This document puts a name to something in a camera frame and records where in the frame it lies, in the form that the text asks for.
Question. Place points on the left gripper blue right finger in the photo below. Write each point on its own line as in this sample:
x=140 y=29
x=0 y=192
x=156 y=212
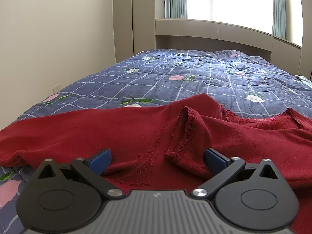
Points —
x=224 y=170

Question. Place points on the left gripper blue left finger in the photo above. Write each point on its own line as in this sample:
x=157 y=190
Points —
x=91 y=170

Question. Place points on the dark red knit garment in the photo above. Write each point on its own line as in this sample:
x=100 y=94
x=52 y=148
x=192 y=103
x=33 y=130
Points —
x=162 y=148

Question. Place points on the blue plaid floral quilt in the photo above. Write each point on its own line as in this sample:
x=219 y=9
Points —
x=247 y=85

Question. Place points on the light blue folded cloth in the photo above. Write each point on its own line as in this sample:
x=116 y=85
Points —
x=304 y=80

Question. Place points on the beige window bench cabinet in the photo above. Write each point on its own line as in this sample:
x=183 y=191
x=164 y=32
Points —
x=214 y=36

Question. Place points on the blue-grey right curtain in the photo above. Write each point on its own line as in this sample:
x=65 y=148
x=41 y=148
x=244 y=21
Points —
x=279 y=19

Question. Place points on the tall beige left wardrobe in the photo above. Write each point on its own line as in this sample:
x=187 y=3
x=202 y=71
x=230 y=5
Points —
x=134 y=27

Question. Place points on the white wall outlet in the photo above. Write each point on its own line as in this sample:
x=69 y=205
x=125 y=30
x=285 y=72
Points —
x=56 y=88

